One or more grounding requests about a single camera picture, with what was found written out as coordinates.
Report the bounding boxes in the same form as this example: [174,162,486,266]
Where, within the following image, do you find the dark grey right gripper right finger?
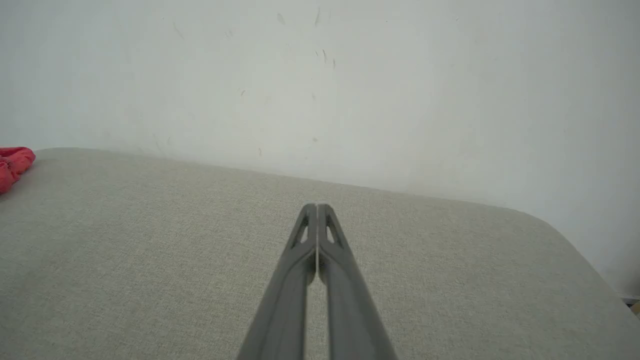
[318,203,399,360]

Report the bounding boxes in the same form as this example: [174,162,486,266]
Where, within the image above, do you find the red basketball jersey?
[0,146,37,195]

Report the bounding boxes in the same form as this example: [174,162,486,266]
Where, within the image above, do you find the grey fabric sofa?
[0,147,640,360]

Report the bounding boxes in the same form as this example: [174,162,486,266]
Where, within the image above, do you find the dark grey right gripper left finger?
[236,203,318,360]

